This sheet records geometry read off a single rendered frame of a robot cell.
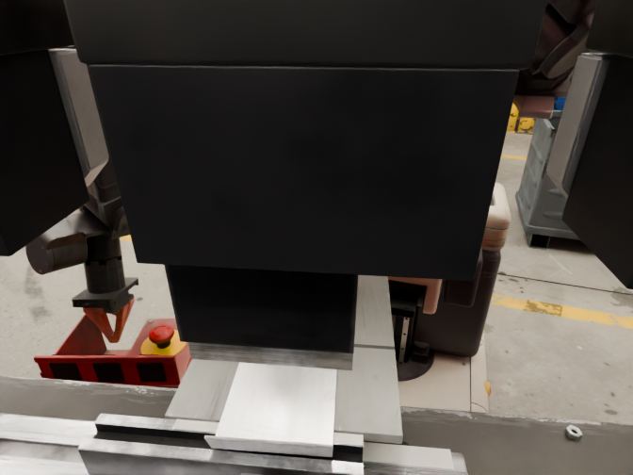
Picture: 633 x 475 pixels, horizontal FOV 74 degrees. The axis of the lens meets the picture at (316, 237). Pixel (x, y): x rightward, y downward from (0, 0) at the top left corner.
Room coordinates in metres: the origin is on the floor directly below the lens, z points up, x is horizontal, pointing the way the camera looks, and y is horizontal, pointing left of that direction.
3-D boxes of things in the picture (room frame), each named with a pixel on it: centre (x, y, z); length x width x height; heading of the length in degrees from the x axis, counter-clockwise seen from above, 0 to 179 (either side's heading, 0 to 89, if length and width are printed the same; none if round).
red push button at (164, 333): (0.53, 0.25, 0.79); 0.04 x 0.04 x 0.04
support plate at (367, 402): (0.34, 0.01, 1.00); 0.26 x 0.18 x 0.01; 175
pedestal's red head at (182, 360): (0.52, 0.30, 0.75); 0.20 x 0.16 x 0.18; 90
